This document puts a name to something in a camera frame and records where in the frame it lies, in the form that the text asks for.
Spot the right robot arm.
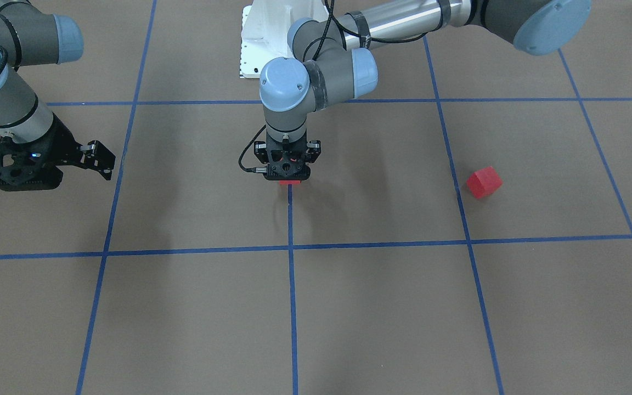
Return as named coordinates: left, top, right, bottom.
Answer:
left=0, top=1, right=116, bottom=191

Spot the brown paper table mat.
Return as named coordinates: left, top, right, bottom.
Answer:
left=0, top=1, right=632, bottom=394

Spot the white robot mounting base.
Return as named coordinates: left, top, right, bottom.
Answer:
left=239, top=1, right=327, bottom=78

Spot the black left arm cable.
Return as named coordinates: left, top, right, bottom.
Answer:
left=238, top=0, right=432, bottom=173

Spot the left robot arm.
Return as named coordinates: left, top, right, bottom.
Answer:
left=242, top=1, right=591, bottom=182

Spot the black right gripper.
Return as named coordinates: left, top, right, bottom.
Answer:
left=0, top=115, right=116, bottom=191

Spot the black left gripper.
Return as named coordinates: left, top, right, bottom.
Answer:
left=254, top=136, right=321, bottom=182

